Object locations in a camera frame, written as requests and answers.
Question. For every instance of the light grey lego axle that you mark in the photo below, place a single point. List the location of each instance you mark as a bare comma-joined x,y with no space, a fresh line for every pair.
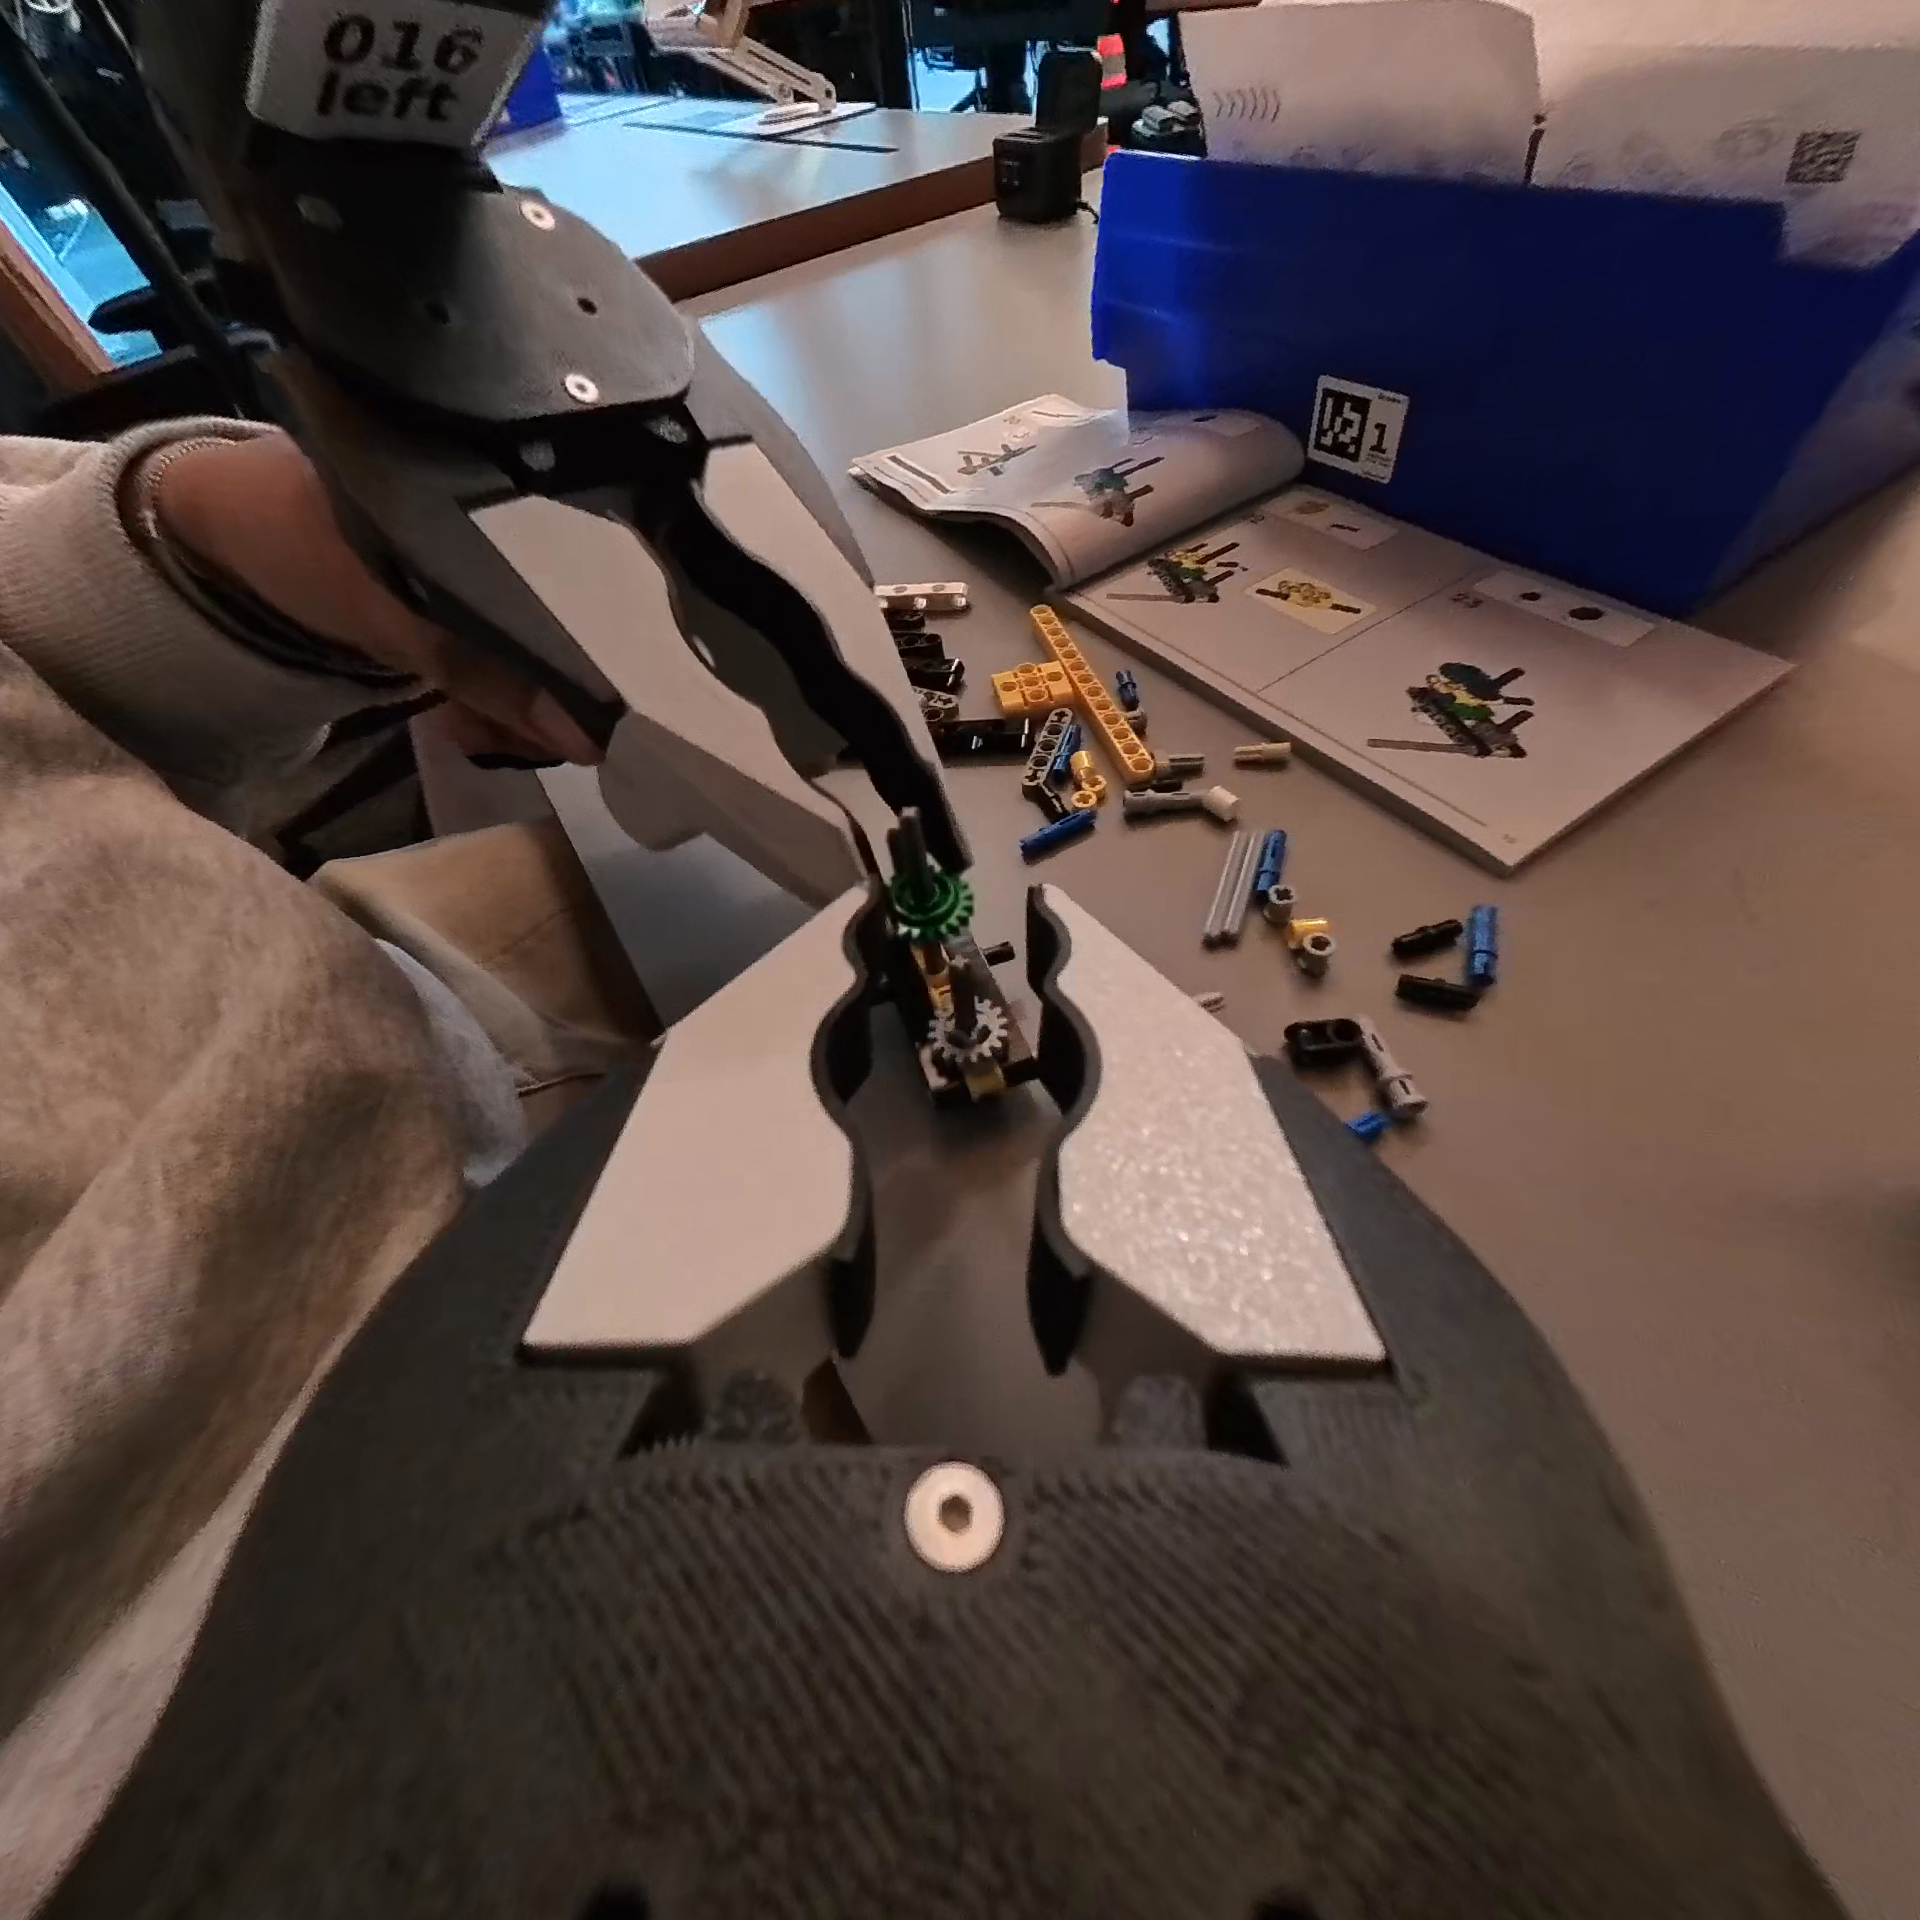
1226,888
1246,885

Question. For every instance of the scattered small lego pins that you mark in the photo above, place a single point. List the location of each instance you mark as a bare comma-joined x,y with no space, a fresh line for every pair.
1481,944

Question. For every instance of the lego instruction booklet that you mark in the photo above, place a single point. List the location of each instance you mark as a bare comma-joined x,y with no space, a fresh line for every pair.
1441,704

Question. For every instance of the wooden table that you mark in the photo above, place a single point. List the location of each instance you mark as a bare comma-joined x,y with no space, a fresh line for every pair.
839,196

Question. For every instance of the green gear lego assembly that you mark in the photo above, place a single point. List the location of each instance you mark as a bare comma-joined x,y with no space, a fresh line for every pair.
950,1037

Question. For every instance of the short yellow lego block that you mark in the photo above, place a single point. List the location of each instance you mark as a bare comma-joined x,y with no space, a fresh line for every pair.
1026,686

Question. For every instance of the white lego beam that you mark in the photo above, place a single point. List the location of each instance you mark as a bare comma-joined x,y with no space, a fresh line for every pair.
922,596

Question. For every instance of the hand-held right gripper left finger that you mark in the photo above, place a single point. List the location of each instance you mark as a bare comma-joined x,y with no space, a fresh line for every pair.
705,1184

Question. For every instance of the black box device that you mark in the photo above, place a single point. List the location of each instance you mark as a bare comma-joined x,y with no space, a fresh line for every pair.
1045,176

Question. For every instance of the blue plastic bin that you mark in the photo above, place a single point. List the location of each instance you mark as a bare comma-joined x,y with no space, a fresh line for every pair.
1425,329

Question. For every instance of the grey thin lego liftarm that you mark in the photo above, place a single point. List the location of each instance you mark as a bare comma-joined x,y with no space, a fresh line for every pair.
1050,750

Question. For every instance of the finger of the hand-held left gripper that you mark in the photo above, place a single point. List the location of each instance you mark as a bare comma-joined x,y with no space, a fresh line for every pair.
803,525
599,599

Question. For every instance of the person's grey sweatshirt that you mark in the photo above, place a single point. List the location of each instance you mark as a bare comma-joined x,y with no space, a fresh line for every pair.
181,1126

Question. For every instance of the person's tan trousers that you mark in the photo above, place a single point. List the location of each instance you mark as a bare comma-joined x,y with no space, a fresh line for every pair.
450,902

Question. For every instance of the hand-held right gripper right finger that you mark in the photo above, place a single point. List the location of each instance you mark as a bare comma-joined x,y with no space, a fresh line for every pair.
1201,1200

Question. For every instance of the person's left hand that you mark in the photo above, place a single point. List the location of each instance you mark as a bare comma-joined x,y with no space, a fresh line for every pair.
503,734

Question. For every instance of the white cardboard box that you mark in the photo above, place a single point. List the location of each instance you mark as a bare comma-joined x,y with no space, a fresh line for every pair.
1680,135
1350,90

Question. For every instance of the person's left forearm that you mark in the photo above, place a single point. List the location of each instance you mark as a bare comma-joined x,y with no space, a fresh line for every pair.
149,599

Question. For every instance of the long yellow lego beam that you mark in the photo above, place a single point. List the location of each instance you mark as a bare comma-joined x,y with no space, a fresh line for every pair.
1102,704

